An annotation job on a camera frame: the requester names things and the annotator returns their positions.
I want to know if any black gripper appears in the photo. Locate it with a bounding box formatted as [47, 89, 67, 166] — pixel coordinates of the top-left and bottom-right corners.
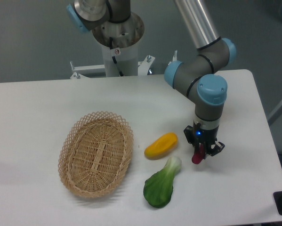
[184, 122, 225, 160]

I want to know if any purple red sweet potato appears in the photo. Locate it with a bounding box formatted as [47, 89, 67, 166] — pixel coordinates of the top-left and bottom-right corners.
[192, 144, 205, 164]

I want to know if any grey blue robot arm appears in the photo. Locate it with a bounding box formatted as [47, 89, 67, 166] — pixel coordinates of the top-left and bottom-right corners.
[66, 0, 236, 164]

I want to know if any yellow mango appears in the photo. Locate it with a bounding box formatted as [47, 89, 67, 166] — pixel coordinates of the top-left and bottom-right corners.
[144, 132, 178, 160]

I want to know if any green bok choy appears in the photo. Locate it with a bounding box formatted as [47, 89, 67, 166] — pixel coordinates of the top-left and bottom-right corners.
[143, 156, 182, 209]

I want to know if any woven wicker basket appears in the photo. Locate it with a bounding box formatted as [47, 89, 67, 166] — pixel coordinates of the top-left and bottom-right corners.
[58, 111, 133, 198]

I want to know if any black cable on pedestal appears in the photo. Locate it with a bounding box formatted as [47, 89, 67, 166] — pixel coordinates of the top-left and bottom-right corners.
[109, 37, 124, 77]

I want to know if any white metal base frame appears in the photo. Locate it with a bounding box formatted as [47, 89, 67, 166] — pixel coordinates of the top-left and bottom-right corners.
[69, 49, 179, 80]

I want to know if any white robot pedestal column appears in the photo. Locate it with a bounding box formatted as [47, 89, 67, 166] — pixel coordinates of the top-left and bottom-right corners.
[92, 12, 145, 77]

